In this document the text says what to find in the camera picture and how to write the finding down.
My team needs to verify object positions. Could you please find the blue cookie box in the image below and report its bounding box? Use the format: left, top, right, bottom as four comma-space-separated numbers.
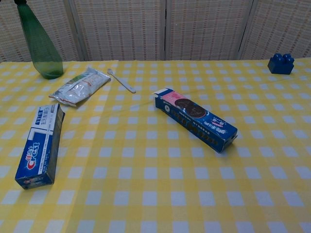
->
151, 87, 238, 154

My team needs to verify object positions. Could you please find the blue white toothpaste box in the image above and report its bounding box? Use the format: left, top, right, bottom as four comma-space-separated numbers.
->
15, 103, 66, 190

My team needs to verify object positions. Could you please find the white plastic spoon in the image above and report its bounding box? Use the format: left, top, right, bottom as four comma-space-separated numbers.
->
107, 68, 137, 94

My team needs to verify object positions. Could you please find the yellow white checkered tablecloth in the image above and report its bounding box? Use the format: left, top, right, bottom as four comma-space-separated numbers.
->
0, 58, 311, 233

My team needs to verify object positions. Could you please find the silver white snack pouch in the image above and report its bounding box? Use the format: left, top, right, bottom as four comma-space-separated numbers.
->
49, 66, 111, 107

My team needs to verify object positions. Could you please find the woven folding screen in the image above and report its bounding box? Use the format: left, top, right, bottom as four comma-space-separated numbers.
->
0, 0, 311, 63

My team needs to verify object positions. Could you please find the green plastic bottle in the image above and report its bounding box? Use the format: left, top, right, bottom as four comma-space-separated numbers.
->
13, 0, 64, 80

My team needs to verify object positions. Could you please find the blue toy building block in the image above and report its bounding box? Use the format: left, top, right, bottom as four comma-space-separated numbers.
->
267, 53, 295, 75

